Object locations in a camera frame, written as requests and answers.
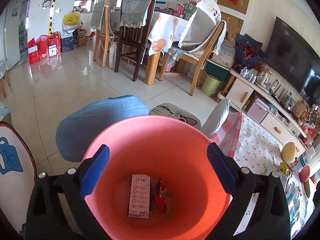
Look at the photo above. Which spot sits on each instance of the giraffe height chart sticker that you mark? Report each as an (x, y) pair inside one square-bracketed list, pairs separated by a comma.
[(48, 8)]

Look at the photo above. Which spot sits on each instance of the blue cushioned stool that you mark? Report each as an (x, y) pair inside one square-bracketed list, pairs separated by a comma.
[(76, 132)]

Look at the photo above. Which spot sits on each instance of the yellow pear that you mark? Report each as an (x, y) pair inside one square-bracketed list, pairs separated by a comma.
[(288, 152)]

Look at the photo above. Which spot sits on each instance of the electric kettle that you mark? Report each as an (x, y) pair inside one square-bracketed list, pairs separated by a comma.
[(263, 78)]

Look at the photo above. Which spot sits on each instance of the cat face stool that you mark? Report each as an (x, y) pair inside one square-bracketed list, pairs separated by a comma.
[(173, 111)]

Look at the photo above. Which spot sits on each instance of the light wooden chair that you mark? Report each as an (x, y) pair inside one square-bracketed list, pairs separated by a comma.
[(196, 57), (104, 36)]

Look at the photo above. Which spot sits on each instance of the yellow banana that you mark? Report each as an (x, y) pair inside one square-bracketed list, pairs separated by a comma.
[(307, 188)]

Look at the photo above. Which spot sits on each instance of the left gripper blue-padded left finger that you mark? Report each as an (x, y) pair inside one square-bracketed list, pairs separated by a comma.
[(45, 216)]

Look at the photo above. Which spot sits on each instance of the dark flower bouquet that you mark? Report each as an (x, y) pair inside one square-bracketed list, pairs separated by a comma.
[(248, 52)]

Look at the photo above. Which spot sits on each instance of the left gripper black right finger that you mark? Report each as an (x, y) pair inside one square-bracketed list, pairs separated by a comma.
[(270, 218)]

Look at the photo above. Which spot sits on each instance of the pink storage box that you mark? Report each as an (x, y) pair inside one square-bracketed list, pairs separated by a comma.
[(257, 110)]

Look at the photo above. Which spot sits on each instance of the white yogurt bottle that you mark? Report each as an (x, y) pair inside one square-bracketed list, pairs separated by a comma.
[(303, 159)]

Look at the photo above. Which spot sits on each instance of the red apple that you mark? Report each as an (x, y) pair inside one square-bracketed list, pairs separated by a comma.
[(304, 174)]

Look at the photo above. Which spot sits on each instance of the green trash can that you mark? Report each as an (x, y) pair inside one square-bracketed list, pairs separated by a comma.
[(210, 85)]

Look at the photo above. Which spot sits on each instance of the black television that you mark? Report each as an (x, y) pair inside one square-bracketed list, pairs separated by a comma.
[(295, 60)]

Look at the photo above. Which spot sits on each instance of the red gift bags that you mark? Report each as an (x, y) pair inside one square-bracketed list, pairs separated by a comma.
[(44, 47)]

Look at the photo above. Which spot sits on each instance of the dining table orange print cloth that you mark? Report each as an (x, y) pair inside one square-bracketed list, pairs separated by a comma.
[(165, 30)]

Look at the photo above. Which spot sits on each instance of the pink plastic bucket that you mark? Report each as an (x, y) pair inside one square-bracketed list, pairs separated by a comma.
[(162, 148)]

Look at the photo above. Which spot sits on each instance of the red snack wrapper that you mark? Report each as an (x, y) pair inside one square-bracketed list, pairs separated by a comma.
[(162, 197)]

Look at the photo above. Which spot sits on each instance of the cherry print tablecloth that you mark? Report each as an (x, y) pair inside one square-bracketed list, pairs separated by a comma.
[(250, 145)]

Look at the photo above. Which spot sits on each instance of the white TV cabinet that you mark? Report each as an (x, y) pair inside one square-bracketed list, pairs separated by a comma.
[(277, 122)]

